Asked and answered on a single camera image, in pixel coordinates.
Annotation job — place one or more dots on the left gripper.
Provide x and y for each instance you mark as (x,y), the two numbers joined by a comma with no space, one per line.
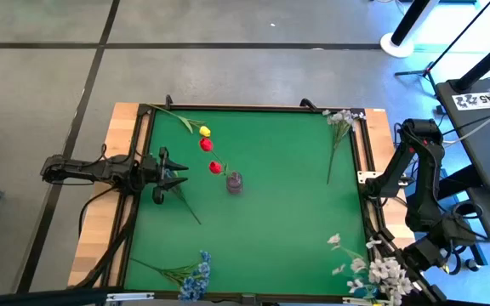
(153,172)

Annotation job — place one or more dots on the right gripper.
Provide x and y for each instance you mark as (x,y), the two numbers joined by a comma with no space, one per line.
(415,261)

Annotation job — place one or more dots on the blue flower bunch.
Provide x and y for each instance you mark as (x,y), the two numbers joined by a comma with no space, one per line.
(194,287)
(180,194)

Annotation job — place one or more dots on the white flower bunch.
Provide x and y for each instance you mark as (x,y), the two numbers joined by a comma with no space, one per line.
(387,272)

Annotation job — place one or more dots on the red tulip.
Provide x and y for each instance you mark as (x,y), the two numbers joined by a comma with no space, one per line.
(215,167)
(206,145)

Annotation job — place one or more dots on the yellow tulip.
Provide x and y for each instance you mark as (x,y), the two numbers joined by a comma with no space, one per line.
(204,131)

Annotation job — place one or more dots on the teal textured glass vase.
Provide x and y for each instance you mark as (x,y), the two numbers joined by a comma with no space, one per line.
(366,291)

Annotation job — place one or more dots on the pink ribbed glass vase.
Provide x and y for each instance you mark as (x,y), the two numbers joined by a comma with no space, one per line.
(234,183)

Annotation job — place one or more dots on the white flower sprig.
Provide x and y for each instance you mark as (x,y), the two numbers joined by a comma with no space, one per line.
(340,119)

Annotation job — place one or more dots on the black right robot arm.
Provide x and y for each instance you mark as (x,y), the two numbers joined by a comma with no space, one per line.
(423,170)

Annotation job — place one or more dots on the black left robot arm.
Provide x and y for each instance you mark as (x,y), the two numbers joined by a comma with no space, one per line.
(83,170)

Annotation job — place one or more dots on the wooden table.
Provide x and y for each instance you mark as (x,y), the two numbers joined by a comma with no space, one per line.
(119,127)

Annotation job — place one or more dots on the white paper label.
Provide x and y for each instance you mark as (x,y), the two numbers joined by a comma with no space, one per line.
(470,102)

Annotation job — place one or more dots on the black bar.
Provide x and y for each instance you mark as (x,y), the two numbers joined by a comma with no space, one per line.
(36,299)

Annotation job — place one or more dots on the black tripod stand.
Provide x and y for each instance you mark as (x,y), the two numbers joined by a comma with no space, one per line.
(429,70)

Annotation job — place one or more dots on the black gantry frame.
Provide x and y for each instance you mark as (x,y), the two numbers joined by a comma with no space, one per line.
(169,102)

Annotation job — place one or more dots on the black table frame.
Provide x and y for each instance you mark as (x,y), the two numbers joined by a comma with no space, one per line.
(249,108)

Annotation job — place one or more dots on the aluminium bracket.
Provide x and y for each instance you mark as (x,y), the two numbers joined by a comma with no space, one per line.
(130,296)

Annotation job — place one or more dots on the table-level camera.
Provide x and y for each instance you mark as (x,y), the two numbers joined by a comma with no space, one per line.
(248,299)

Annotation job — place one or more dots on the black post white base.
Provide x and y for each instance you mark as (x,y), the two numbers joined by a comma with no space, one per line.
(396,47)

